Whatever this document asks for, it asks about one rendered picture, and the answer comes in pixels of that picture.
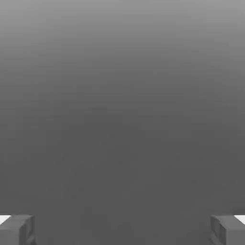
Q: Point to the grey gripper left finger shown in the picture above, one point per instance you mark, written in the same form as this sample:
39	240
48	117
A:
15	231

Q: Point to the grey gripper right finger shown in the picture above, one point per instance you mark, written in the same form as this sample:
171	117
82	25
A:
229	232

